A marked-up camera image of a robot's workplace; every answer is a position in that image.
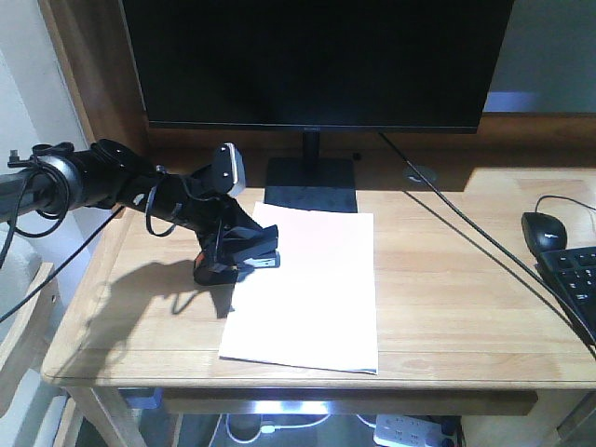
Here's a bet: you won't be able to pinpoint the black monitor cable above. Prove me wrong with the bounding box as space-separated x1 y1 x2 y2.
377 132 596 348

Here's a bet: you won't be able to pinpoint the black stapler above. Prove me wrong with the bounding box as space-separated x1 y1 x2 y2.
193 223 282 286

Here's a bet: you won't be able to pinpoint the grey cushioned wooden chair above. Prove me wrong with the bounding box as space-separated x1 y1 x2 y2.
0 237 75 447

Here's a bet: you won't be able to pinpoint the white paper sheets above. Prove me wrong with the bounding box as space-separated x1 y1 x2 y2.
219 202 378 374

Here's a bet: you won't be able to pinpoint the white floor cable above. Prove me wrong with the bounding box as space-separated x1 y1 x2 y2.
225 412 332 443

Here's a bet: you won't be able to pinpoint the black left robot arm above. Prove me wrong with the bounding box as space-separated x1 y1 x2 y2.
1 139 260 273

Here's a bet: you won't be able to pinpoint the black computer monitor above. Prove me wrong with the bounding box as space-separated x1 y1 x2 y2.
122 1 513 212

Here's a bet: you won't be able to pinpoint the black computer mouse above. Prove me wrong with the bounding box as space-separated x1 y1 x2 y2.
521 211 567 257

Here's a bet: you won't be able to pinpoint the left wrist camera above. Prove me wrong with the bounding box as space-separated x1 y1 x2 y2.
190 142 246 197

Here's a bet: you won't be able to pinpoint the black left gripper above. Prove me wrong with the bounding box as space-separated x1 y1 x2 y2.
143 173 254 275

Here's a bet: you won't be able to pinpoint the black keyboard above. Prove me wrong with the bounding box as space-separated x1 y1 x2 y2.
536 247 595 345

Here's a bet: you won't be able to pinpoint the white power adapter box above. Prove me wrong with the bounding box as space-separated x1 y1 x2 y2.
372 414 455 447

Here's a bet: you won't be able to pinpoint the wooden desk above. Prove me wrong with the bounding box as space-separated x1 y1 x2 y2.
38 1 595 446

